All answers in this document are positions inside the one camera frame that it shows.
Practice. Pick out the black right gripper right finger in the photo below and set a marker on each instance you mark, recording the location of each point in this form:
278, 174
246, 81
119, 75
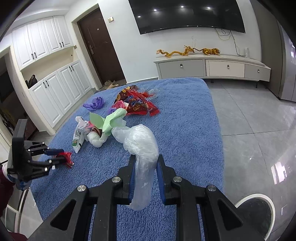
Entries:
203, 213

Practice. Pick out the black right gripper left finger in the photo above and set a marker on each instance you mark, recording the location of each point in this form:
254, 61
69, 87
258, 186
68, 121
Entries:
90, 213

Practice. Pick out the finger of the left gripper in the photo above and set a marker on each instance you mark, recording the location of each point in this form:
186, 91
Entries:
56, 162
53, 152

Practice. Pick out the clear plastic bag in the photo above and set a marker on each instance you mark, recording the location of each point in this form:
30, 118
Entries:
141, 157

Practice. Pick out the red snack bag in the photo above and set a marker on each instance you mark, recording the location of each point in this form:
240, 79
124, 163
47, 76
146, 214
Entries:
139, 100

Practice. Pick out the small red wrapper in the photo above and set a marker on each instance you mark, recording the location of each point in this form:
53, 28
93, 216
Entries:
67, 158

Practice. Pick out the white round trash bin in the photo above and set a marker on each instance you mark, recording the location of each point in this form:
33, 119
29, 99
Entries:
259, 211

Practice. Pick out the white printed wrapper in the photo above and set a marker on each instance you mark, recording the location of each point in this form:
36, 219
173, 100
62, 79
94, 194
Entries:
81, 131

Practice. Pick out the white crumpled tissue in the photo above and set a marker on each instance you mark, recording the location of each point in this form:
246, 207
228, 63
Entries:
97, 138

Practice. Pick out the purple plastic bag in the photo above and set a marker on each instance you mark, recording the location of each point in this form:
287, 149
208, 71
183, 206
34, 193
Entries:
97, 103

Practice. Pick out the green paper wrapper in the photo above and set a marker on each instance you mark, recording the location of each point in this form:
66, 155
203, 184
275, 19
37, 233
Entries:
111, 121

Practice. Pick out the black handbag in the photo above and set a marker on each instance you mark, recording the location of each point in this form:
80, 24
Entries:
31, 82

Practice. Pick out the white cupboard unit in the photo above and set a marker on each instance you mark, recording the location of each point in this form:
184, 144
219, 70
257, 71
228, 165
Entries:
44, 48

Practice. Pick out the pink wrapper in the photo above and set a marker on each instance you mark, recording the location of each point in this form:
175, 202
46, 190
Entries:
120, 104

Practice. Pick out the beige slippers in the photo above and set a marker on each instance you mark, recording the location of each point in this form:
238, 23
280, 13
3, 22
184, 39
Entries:
111, 84

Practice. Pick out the blue fluffy blanket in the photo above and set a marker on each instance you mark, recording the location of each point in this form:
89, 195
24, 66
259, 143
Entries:
186, 132

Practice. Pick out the dark brown door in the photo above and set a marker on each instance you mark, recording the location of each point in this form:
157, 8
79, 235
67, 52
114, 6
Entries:
100, 48

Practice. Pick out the grey refrigerator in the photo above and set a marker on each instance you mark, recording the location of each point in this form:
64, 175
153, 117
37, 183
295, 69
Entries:
287, 83

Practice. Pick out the white TV cabinet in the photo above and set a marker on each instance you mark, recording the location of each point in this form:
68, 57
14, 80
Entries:
212, 67

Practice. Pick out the golden dragon figurine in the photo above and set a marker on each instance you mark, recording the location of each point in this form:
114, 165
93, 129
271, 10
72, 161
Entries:
187, 50

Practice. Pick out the golden tiger figurine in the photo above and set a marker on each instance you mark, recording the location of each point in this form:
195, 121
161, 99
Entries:
206, 51

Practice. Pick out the wall light switch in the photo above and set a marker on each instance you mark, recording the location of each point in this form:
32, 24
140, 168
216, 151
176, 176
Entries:
111, 19

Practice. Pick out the black wall television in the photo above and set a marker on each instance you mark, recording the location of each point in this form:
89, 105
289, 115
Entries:
152, 16

